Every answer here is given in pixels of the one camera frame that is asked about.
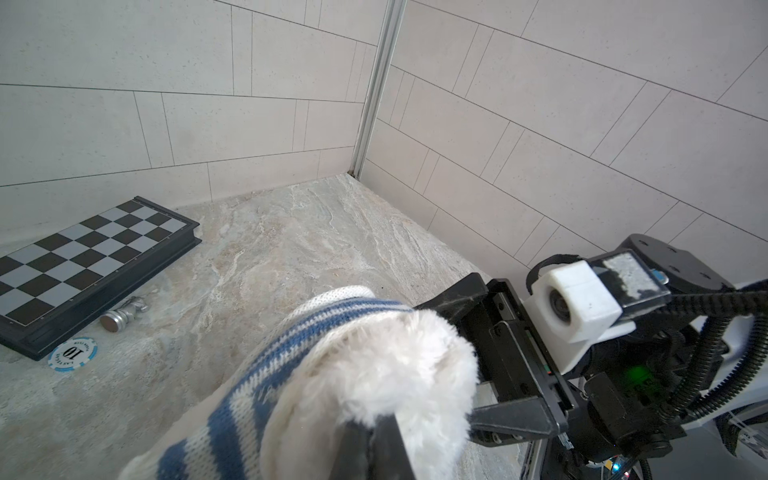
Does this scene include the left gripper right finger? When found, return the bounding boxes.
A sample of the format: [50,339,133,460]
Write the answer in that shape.
[373,415,416,480]

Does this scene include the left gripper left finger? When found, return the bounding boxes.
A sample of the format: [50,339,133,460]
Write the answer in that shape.
[328,422,376,480]

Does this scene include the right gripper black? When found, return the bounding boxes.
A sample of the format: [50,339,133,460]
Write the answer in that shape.
[417,272,578,479]

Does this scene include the white teddy bear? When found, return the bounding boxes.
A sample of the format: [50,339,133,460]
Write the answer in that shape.
[260,310,478,479]

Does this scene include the blue white striped sweater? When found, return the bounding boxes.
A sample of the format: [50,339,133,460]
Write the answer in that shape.
[119,285,412,479]

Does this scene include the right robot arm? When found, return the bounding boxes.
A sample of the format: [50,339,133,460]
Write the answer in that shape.
[424,234,767,479]

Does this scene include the silver metal chess piece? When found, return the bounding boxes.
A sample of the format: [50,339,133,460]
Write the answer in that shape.
[98,296,149,333]

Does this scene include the white blue poker chip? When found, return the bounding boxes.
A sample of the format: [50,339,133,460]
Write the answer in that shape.
[47,337,98,373]

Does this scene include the black white chessboard box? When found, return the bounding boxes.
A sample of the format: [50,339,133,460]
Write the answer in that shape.
[1,196,201,360]

